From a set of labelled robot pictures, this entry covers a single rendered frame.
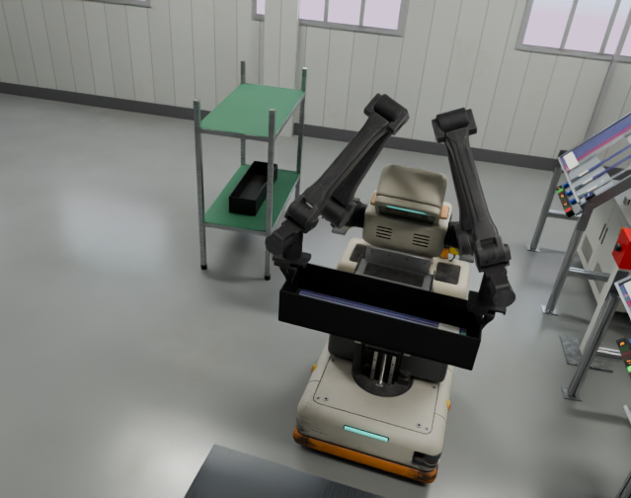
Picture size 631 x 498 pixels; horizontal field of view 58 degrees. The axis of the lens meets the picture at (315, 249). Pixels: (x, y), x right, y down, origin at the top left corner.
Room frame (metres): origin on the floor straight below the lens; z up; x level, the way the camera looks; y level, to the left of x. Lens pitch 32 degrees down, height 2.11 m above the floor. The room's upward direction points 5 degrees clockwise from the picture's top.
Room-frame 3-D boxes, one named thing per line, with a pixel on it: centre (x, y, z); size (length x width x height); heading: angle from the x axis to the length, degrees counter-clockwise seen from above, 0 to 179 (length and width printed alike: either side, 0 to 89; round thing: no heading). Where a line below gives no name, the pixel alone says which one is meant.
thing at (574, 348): (2.45, -1.57, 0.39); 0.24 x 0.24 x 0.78; 82
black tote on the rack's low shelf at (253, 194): (3.38, 0.43, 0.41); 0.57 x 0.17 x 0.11; 172
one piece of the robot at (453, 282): (1.97, -0.37, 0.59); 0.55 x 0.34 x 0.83; 75
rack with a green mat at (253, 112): (3.38, 0.43, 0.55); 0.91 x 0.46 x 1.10; 172
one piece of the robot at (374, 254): (1.60, -0.28, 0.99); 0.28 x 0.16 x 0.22; 75
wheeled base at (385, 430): (1.88, -0.35, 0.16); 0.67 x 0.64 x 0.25; 165
